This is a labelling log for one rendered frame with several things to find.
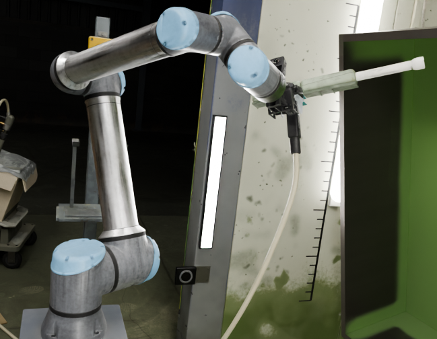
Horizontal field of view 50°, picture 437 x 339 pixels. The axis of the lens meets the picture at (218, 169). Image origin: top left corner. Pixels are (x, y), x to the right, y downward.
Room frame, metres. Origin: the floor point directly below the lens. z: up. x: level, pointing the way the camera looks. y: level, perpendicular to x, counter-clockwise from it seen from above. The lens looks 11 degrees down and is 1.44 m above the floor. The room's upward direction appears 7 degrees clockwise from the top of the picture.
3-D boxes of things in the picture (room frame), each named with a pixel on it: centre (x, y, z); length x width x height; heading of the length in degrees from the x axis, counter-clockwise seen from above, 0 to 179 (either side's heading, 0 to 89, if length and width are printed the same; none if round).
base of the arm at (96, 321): (1.30, 0.38, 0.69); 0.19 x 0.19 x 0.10
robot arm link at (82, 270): (1.31, 0.37, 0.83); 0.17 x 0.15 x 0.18; 138
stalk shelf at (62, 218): (2.04, 0.53, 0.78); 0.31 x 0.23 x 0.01; 110
